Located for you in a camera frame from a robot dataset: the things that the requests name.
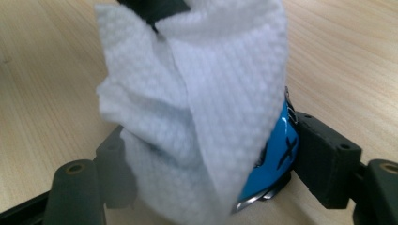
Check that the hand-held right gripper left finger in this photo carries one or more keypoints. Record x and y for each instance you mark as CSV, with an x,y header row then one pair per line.
x,y
109,175

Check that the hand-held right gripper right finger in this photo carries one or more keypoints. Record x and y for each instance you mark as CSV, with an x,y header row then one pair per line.
x,y
325,162

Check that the blue toy car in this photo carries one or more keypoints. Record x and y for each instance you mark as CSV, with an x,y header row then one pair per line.
x,y
275,162

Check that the white wet wipe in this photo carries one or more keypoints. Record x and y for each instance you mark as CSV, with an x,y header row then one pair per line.
x,y
187,109

